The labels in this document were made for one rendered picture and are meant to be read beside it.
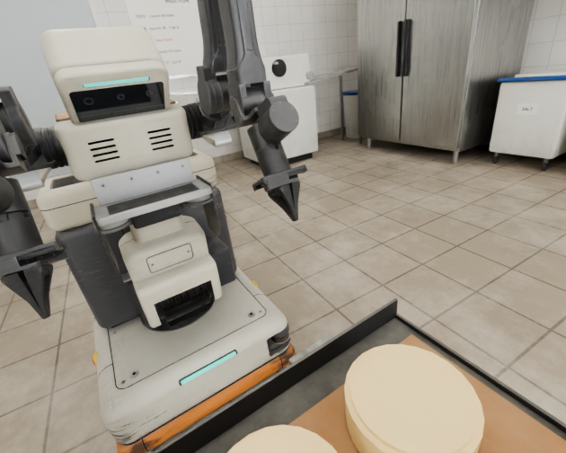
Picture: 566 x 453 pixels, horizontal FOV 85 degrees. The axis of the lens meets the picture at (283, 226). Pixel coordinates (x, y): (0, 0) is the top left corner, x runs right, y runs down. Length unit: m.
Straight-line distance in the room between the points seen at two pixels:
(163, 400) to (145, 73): 0.87
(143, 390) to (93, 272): 0.40
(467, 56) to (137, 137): 3.00
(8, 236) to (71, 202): 0.56
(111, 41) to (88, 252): 0.63
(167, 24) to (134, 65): 3.63
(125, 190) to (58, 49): 0.29
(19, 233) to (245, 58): 0.45
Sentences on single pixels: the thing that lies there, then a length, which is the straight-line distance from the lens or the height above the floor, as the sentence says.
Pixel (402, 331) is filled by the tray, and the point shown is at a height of 0.90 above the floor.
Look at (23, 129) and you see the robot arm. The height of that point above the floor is 1.00.
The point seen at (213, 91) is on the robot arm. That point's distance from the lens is 0.74.
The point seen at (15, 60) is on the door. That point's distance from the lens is 4.31.
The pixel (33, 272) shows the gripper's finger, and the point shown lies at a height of 0.83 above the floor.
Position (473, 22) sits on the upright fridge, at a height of 1.21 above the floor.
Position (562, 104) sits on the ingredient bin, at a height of 0.56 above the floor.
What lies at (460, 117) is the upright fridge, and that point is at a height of 0.47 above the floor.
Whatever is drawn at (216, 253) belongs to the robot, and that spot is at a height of 0.52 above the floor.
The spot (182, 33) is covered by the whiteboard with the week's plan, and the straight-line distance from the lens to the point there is 4.39.
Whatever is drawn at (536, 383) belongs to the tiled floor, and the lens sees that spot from 1.46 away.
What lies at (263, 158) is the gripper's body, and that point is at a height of 0.89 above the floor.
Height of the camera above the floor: 1.04
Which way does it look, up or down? 26 degrees down
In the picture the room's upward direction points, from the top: 7 degrees counter-clockwise
